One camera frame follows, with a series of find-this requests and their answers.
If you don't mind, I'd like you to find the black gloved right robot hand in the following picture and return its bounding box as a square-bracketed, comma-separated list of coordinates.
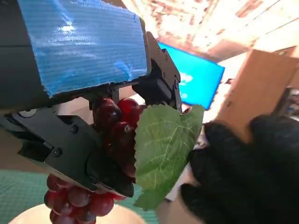
[180, 114, 299, 224]

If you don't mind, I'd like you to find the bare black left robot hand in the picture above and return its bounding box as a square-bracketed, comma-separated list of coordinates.
[0, 0, 183, 198]

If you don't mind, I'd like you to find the red toy grape bunch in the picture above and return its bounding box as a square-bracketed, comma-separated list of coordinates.
[43, 97, 206, 224]

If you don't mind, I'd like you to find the white plate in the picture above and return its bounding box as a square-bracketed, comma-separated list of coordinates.
[7, 202, 146, 224]

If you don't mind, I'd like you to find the brown cardboard box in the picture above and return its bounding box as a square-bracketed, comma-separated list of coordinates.
[216, 48, 299, 143]

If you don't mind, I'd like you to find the blue lit monitor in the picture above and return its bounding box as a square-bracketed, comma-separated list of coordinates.
[157, 42, 226, 111]

